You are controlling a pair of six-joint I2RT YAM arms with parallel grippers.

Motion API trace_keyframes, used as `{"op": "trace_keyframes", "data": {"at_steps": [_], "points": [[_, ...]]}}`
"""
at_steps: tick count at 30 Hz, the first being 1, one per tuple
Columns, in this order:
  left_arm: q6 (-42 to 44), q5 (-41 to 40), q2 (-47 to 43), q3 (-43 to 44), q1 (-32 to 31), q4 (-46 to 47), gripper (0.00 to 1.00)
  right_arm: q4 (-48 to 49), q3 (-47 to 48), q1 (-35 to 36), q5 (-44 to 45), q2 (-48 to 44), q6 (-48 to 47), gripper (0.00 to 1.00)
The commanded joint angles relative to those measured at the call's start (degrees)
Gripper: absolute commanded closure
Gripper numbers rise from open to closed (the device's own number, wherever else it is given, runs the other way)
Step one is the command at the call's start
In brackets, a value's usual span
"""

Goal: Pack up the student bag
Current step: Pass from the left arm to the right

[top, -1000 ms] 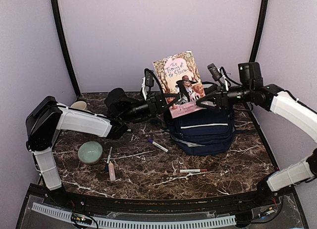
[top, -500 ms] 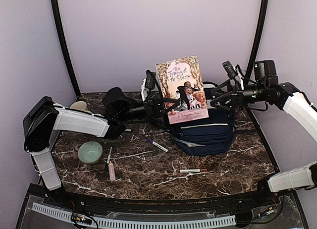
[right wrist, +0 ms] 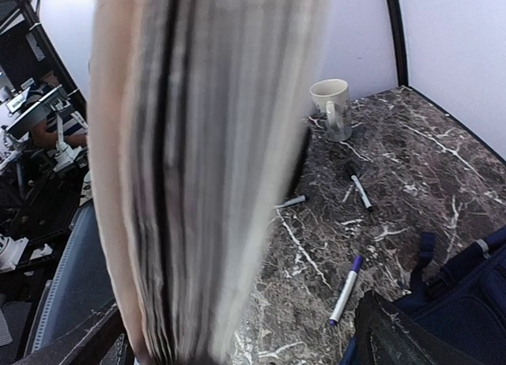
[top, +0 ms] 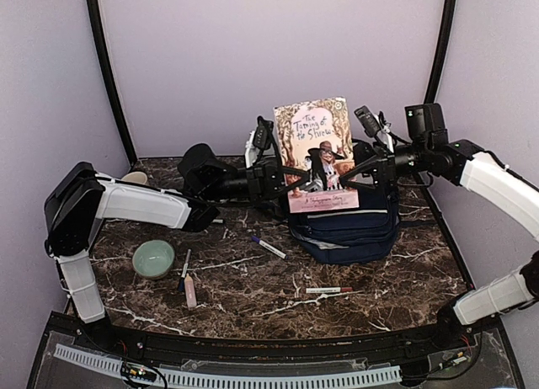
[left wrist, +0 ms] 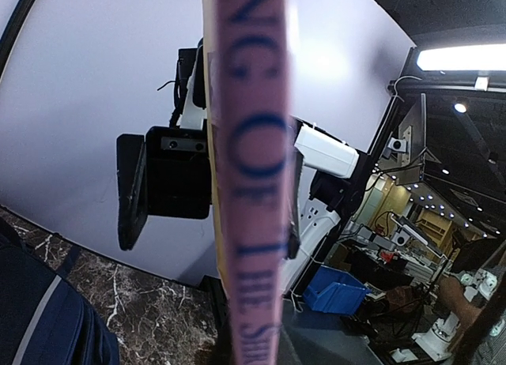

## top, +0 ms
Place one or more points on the red capped white marker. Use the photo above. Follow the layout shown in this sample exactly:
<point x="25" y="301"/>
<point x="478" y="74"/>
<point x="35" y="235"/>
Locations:
<point x="327" y="290"/>

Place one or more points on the navy blue student backpack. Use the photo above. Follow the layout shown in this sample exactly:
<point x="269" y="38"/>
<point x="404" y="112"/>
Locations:
<point x="347" y="237"/>

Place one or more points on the white slotted cable duct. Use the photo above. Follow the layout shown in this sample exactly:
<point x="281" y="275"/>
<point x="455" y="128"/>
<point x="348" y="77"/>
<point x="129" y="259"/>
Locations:
<point x="205" y="374"/>

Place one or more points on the black frame post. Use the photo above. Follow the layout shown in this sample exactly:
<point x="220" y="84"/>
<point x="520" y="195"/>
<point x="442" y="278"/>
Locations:
<point x="442" y="44"/>
<point x="102" y="51"/>

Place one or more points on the light green ceramic bowl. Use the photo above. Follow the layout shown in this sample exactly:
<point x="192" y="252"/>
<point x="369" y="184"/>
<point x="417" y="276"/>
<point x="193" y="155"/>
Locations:
<point x="153" y="259"/>

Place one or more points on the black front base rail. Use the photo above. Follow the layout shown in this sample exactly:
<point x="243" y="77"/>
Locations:
<point x="307" y="333"/>

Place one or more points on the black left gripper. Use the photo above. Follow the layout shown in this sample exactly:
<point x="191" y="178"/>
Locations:
<point x="268" y="176"/>

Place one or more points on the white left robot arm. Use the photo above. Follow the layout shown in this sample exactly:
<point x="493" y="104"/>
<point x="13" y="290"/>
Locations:
<point x="85" y="196"/>

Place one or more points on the pink illustrated paperback book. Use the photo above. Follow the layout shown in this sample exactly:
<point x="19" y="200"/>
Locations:
<point x="315" y="137"/>

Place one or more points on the cream patterned ceramic mug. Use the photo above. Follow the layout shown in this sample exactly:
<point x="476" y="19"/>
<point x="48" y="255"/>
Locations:
<point x="136" y="177"/>

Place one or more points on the purple capped white marker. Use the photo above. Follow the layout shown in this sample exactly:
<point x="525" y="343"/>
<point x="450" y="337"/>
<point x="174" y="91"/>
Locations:
<point x="269" y="247"/>

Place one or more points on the pink pencil-shaped eraser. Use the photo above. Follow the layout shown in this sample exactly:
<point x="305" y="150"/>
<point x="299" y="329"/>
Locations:
<point x="189" y="290"/>

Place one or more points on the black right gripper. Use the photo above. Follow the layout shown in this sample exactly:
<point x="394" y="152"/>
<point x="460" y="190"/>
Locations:
<point x="384" y="171"/>

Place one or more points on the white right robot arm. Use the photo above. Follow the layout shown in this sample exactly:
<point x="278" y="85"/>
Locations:
<point x="466" y="165"/>

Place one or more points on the black left frame post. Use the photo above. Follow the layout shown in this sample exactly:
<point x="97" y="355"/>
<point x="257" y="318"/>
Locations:
<point x="102" y="51"/>

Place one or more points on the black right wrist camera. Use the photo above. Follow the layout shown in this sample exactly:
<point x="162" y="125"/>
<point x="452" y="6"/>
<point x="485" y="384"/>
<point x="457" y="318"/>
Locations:
<point x="375" y="127"/>

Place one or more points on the black right frame post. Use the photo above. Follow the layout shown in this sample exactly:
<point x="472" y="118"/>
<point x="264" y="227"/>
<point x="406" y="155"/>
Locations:
<point x="442" y="44"/>

